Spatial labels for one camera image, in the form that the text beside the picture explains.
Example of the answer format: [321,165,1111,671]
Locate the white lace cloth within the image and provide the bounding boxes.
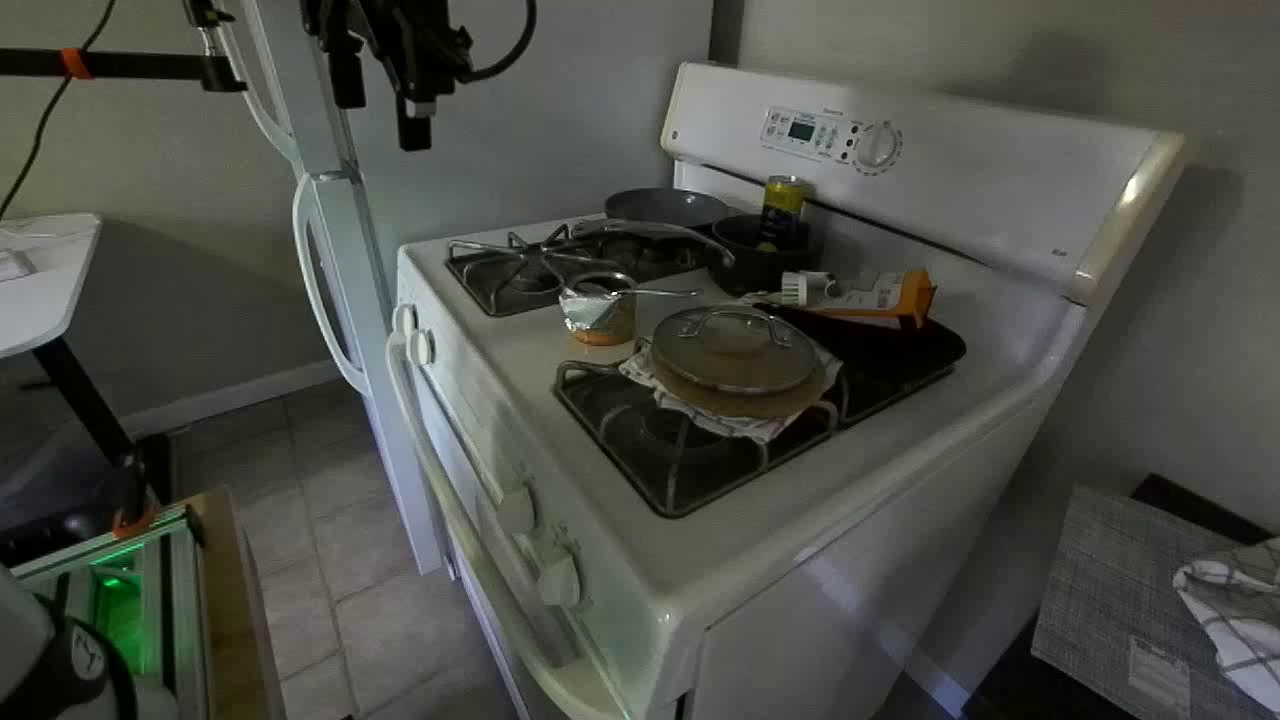
[610,337,850,449]

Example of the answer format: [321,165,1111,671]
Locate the white fridge door handle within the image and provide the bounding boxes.
[287,167,376,398]
[197,0,310,174]

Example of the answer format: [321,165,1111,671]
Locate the glass pot lid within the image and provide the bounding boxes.
[646,298,827,398]

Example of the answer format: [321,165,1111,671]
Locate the white gas stove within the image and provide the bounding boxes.
[381,54,1195,720]

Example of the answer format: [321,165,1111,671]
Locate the thin black hanging cable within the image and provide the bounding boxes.
[0,0,125,217]

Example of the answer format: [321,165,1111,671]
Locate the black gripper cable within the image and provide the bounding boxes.
[465,0,540,85]

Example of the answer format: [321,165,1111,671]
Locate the yellow lidded jar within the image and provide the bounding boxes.
[758,171,815,225]

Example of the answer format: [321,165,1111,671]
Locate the white refrigerator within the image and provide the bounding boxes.
[197,0,716,579]

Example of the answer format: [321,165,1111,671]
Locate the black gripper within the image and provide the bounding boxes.
[323,0,475,151]

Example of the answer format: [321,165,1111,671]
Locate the black boom pole orange tape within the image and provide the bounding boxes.
[0,0,251,95]

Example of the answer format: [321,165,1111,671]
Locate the grey frying pan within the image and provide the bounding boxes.
[600,185,739,230]

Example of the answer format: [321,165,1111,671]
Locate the white stove timer dial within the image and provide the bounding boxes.
[846,116,910,174]

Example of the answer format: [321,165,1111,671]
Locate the small white object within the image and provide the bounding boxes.
[777,266,839,311]

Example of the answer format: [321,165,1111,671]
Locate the aluminium cart frame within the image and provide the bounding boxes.
[0,495,215,720]

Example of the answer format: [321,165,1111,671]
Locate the orange capped tube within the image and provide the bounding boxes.
[812,264,938,337]

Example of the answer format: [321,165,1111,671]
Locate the brown round plate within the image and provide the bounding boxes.
[641,337,846,429]

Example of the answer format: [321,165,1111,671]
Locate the white table black leg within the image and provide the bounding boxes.
[0,213,175,512]

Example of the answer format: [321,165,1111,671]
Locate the black orange clamp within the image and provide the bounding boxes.
[105,451,156,535]

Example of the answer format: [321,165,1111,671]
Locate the black stove grate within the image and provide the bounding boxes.
[546,296,970,524]
[440,217,742,320]

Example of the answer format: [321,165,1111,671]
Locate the wooden cart board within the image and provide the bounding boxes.
[184,486,293,720]

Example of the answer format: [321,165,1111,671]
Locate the white checkered cloth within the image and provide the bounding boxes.
[1171,533,1280,714]

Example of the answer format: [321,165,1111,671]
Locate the white oven door handle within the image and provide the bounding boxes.
[381,332,633,720]

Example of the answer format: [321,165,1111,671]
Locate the grey woven mat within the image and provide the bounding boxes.
[1031,480,1280,720]

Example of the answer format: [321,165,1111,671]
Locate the black side table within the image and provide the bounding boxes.
[964,470,1280,720]

